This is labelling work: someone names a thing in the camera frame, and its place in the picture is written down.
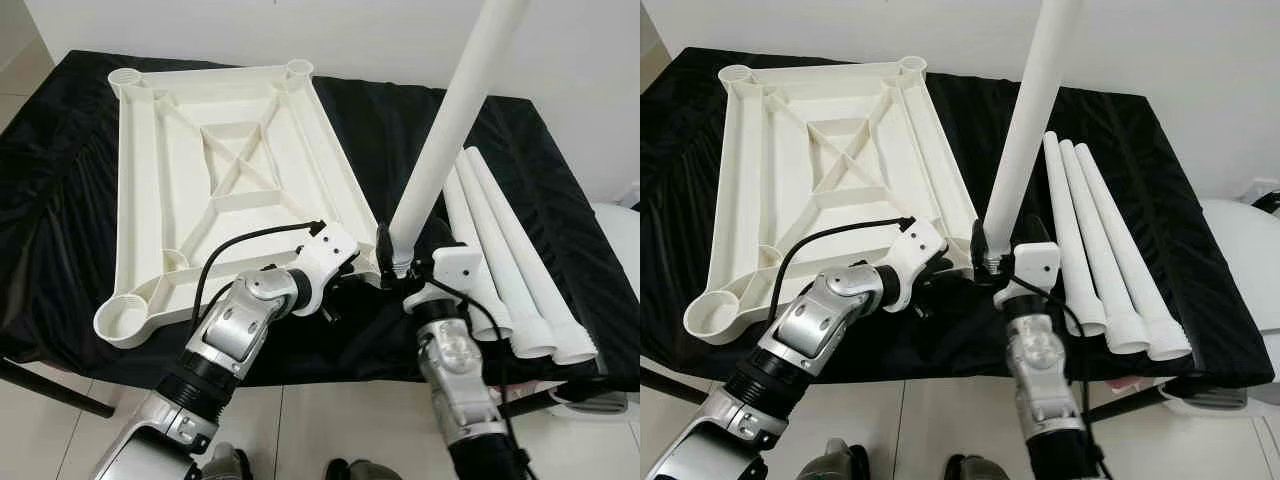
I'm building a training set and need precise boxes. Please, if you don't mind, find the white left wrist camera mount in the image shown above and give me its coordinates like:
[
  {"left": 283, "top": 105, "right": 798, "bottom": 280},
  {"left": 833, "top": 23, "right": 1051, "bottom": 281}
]
[
  {"left": 290, "top": 222, "right": 361, "bottom": 311},
  {"left": 878, "top": 217, "right": 949, "bottom": 309}
]

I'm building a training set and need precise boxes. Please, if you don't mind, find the black table cloth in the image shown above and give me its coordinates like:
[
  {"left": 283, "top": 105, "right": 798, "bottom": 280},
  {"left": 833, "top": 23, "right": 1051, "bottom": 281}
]
[
  {"left": 0, "top": 50, "right": 641, "bottom": 391},
  {"left": 640, "top": 47, "right": 1276, "bottom": 391}
]

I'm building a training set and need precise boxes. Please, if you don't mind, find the grey robot foot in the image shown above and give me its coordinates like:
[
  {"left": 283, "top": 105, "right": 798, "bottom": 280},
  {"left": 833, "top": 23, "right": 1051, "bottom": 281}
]
[
  {"left": 945, "top": 455, "right": 1006, "bottom": 480},
  {"left": 205, "top": 445, "right": 251, "bottom": 480},
  {"left": 815, "top": 440, "right": 866, "bottom": 480},
  {"left": 328, "top": 458, "right": 401, "bottom": 480}
]

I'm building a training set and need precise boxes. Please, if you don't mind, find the white plastic table leg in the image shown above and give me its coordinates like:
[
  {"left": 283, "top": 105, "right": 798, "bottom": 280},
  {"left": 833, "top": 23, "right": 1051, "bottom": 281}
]
[
  {"left": 1074, "top": 142, "right": 1194, "bottom": 363},
  {"left": 1042, "top": 130, "right": 1109, "bottom": 338},
  {"left": 452, "top": 150, "right": 559, "bottom": 359},
  {"left": 1058, "top": 138, "right": 1151, "bottom": 356},
  {"left": 465, "top": 146, "right": 599, "bottom": 366},
  {"left": 980, "top": 0, "right": 1086, "bottom": 259},
  {"left": 385, "top": 0, "right": 531, "bottom": 263},
  {"left": 440, "top": 160, "right": 513, "bottom": 341}
]

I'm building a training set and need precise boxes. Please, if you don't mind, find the grey right robot foot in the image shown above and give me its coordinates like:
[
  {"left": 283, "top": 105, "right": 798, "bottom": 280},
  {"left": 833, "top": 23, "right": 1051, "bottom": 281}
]
[
  {"left": 328, "top": 458, "right": 401, "bottom": 480},
  {"left": 945, "top": 455, "right": 1006, "bottom": 480}
]

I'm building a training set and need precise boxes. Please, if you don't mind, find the grey left robot foot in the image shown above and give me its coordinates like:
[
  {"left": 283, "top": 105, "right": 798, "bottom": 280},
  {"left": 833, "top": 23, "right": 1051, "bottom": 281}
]
[
  {"left": 815, "top": 440, "right": 866, "bottom": 480},
  {"left": 205, "top": 445, "right": 251, "bottom": 480}
]

